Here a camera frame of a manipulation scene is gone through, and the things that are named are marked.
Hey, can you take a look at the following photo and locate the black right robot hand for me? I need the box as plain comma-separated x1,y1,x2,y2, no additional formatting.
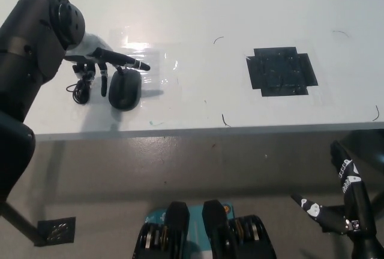
290,140,384,259

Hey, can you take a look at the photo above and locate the black computer mouse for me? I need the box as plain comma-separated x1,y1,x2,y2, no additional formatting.
107,68,143,112

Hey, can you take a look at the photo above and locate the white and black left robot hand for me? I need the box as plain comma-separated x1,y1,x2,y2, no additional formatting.
64,32,151,98

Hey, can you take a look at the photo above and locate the black mouse cable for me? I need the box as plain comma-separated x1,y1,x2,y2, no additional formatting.
66,70,94,106

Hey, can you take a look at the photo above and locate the clear plastic sheet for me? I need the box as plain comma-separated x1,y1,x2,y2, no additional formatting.
89,49,164,104

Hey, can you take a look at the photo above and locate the black table leg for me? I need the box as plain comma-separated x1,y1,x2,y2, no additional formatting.
0,199,41,246

